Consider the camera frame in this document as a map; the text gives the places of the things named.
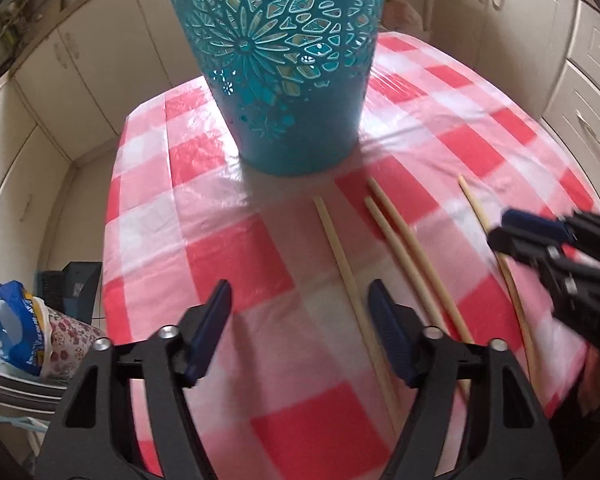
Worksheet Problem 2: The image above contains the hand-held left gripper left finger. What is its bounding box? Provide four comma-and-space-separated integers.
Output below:
32, 279, 233, 480

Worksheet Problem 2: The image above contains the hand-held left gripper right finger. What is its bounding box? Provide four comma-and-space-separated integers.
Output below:
367, 279, 566, 480

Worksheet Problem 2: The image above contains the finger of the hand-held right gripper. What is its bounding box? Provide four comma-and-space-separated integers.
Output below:
500, 208, 600, 261
486, 227, 600, 351

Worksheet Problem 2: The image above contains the wooden chopstick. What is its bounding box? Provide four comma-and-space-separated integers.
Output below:
457, 175, 538, 386
364, 197, 473, 396
366, 177, 476, 346
313, 196, 398, 436

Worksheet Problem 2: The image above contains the blue perforated plastic bucket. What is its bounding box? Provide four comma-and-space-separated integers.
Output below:
152, 0, 391, 177

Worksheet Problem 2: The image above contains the person's right hand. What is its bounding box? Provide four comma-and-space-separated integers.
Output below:
577, 349, 600, 411

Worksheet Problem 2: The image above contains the red checked plastic tablecloth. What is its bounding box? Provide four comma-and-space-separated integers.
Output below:
100, 30, 600, 480

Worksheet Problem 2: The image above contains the floral print bag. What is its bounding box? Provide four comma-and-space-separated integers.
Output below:
40, 305, 106, 386

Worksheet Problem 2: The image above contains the black box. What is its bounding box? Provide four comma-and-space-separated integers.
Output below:
40, 261, 103, 321

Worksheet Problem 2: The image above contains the cream cabinet with small drawers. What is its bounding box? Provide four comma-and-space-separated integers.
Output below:
430, 0, 600, 181

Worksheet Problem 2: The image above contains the blue shopping bag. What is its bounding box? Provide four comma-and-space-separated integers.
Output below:
0, 280, 48, 376

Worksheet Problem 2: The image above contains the white plastic bag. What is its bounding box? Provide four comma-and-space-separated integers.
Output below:
382, 0, 423, 33

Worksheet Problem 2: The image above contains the cream sink base cabinet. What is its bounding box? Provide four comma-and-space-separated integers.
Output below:
10, 0, 221, 166

